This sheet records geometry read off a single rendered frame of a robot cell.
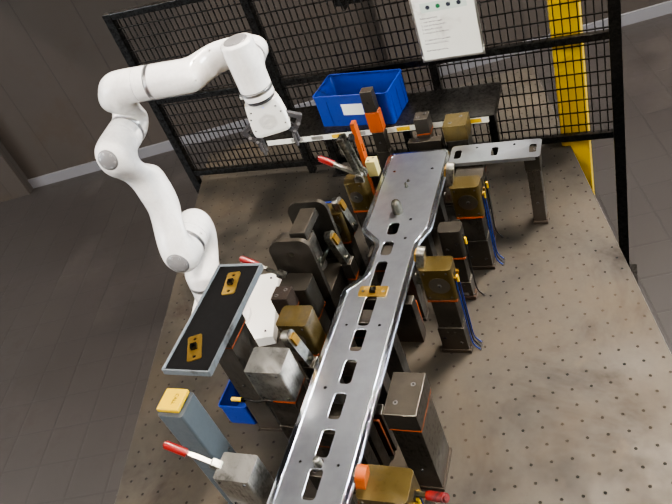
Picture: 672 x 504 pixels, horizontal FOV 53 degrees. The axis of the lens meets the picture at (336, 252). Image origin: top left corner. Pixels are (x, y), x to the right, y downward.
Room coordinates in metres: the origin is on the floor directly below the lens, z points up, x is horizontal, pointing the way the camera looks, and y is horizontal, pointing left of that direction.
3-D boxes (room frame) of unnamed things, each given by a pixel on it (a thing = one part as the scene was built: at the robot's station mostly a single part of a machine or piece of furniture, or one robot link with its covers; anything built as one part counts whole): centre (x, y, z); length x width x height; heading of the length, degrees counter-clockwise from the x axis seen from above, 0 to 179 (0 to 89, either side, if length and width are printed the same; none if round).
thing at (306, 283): (1.46, 0.15, 0.89); 0.12 x 0.07 x 0.38; 60
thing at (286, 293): (1.41, 0.18, 0.90); 0.05 x 0.05 x 0.40; 60
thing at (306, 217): (1.57, 0.07, 0.94); 0.18 x 0.13 x 0.49; 150
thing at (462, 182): (1.62, -0.45, 0.87); 0.12 x 0.07 x 0.35; 60
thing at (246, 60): (1.64, 0.03, 1.64); 0.09 x 0.08 x 0.13; 158
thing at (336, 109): (2.28, -0.30, 1.09); 0.30 x 0.17 x 0.13; 52
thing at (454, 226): (1.52, -0.35, 0.84); 0.10 x 0.05 x 0.29; 60
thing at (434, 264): (1.33, -0.25, 0.87); 0.12 x 0.07 x 0.35; 60
